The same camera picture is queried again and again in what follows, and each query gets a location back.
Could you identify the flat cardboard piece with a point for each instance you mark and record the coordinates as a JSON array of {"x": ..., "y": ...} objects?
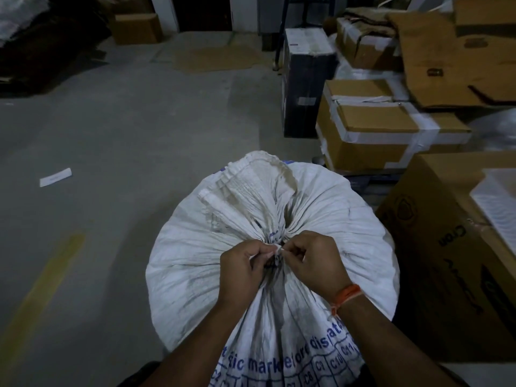
[{"x": 219, "y": 58}]

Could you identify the person's right thumb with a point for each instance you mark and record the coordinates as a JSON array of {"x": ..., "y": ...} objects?
[{"x": 291, "y": 261}]

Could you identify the small brown cardboard box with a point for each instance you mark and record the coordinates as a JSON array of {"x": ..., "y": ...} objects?
[{"x": 135, "y": 28}]

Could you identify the white foam sheet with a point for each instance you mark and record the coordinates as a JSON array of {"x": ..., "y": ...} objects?
[{"x": 498, "y": 205}]

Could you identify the dark pile of bags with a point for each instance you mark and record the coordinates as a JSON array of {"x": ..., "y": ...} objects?
[{"x": 44, "y": 48}]

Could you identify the person's right hand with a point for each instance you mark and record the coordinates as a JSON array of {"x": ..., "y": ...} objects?
[{"x": 318, "y": 263}]

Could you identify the taped brown cardboard box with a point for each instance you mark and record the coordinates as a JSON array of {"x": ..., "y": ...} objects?
[{"x": 383, "y": 128}]

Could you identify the person's right forearm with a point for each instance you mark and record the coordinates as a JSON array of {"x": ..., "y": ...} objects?
[{"x": 387, "y": 342}]

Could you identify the flattened brown cardboard sheet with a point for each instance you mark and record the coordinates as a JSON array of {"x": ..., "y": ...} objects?
[{"x": 455, "y": 64}]

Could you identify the white paper slip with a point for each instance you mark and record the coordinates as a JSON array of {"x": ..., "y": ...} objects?
[{"x": 55, "y": 177}]

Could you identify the blue metal trolley frame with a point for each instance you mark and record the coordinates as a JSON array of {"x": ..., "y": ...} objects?
[{"x": 306, "y": 7}]

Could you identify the torn taped cardboard box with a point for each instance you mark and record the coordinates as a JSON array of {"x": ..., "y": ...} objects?
[{"x": 365, "y": 44}]

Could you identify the dark blue tall carton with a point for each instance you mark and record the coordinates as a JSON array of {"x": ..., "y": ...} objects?
[{"x": 304, "y": 80}]

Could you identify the white woven plastic sack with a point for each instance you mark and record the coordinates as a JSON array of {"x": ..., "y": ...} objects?
[{"x": 282, "y": 205}]

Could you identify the person's left thumb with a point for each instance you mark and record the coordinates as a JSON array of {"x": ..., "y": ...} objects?
[{"x": 264, "y": 259}]

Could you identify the person's left forearm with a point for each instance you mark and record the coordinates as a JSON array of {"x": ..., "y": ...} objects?
[{"x": 197, "y": 342}]

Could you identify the clear plastic wrap bundle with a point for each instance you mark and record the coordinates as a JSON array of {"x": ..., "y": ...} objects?
[{"x": 494, "y": 132}]

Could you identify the orange thread wristband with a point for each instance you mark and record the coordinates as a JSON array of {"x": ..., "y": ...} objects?
[{"x": 346, "y": 297}]

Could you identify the person's left hand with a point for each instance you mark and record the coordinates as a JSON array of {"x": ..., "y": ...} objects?
[{"x": 242, "y": 274}]

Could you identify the large printed brown carton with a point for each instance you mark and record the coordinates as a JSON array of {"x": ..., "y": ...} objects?
[{"x": 451, "y": 270}]

